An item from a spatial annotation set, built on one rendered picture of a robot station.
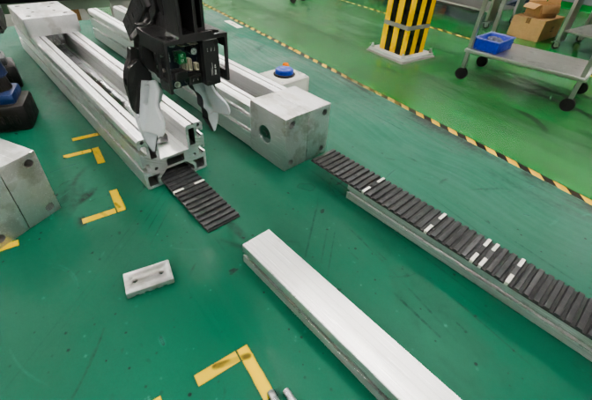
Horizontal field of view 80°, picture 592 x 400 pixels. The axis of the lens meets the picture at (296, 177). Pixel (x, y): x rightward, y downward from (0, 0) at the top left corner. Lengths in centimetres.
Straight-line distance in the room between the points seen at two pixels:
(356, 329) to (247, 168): 33
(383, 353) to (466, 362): 10
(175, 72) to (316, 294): 27
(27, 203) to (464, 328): 54
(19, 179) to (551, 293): 62
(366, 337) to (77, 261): 34
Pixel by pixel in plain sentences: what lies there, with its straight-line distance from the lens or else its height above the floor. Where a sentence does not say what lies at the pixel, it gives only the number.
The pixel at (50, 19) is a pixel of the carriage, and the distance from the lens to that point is 105.
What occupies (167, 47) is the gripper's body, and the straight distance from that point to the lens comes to 39.
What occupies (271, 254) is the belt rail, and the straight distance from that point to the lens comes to 41.
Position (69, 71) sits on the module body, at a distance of 80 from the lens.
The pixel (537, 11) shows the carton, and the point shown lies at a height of 31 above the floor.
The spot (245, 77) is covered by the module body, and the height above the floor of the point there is 86.
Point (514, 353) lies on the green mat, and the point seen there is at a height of 78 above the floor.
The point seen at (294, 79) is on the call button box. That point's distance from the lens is 77.
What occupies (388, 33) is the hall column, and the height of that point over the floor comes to 21.
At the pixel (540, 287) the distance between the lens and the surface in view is 48.
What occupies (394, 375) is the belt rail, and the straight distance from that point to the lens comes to 36.
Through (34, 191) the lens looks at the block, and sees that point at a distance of 56.
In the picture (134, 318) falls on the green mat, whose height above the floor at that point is 78.
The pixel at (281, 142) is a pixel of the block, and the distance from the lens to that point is 56.
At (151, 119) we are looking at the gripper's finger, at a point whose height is 92.
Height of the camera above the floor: 112
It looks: 37 degrees down
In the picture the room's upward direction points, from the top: 4 degrees clockwise
